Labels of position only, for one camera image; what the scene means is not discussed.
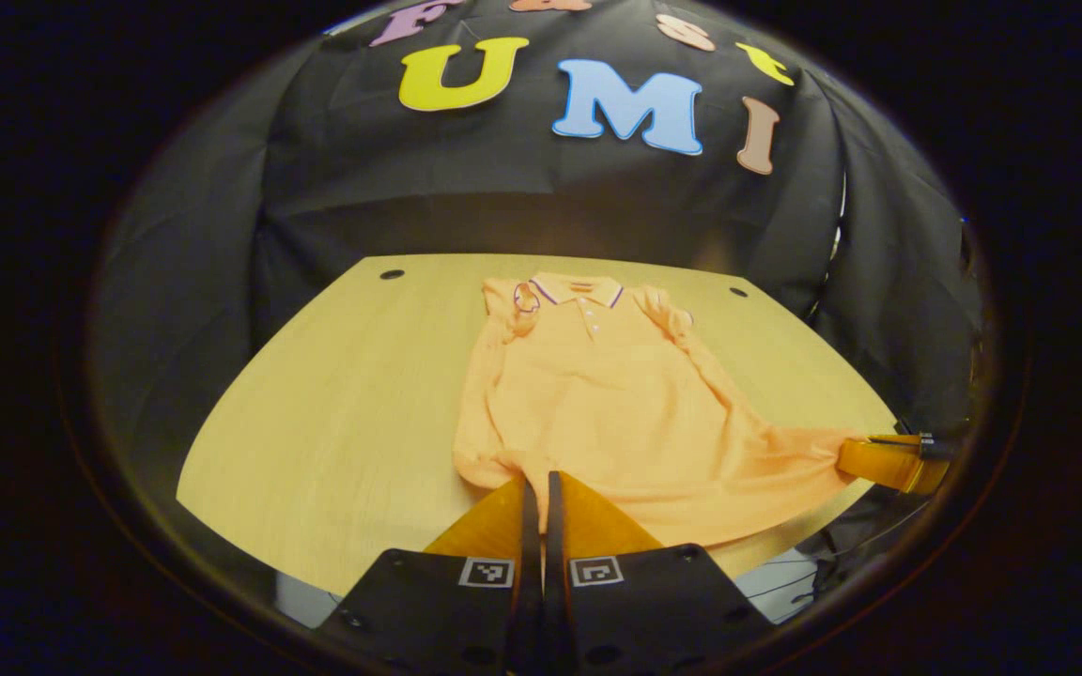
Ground orange polo T-shirt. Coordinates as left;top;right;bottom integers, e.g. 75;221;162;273
452;272;866;548

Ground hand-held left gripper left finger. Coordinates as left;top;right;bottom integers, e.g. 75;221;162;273
316;477;542;676

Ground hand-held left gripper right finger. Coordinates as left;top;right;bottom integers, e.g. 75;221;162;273
543;471;777;676

